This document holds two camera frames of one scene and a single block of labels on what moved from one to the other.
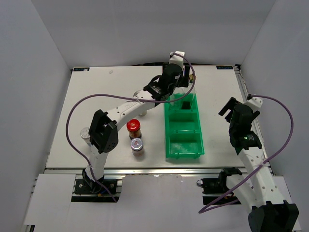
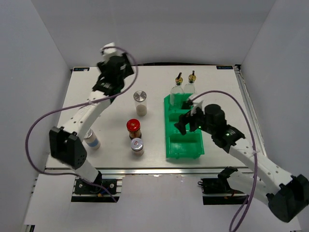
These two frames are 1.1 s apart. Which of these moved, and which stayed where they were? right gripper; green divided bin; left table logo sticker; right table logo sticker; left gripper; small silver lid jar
Moved: right gripper; left gripper
Stayed: small silver lid jar; left table logo sticker; right table logo sticker; green divided bin
